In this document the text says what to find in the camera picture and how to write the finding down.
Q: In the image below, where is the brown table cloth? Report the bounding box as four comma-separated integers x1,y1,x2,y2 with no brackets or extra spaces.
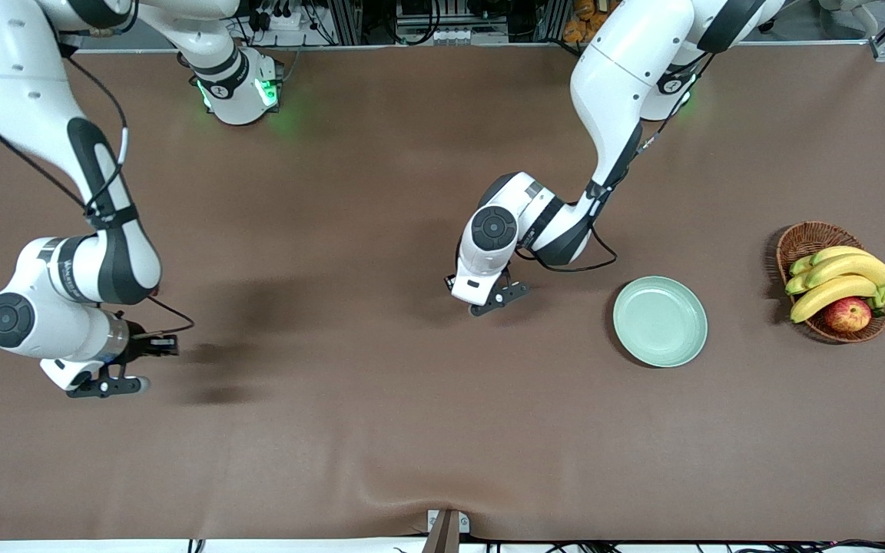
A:
0,44,885,542

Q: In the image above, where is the bag of orange buns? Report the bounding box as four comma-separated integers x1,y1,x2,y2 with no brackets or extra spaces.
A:
563,0,618,44

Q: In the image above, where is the long white power strip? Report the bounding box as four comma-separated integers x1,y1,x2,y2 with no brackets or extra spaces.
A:
427,29,509,45

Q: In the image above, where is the metal bracket with brown bar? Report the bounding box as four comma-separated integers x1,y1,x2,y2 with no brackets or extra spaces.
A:
422,509,470,553

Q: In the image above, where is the white power strip with plugs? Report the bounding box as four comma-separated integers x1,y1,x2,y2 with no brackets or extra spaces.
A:
247,0,307,33

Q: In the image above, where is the light green plate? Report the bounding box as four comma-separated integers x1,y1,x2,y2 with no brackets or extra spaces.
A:
613,276,708,368

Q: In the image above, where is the yellow green banana bunch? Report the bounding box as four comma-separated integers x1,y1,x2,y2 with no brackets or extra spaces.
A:
785,246,885,324

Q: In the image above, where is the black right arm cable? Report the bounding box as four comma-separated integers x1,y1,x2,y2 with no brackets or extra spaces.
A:
0,46,196,339

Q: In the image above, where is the red apple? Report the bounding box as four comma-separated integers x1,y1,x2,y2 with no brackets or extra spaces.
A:
824,297,872,333

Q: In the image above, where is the brown wicker basket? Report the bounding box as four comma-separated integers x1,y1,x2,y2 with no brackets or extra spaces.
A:
777,222,885,344

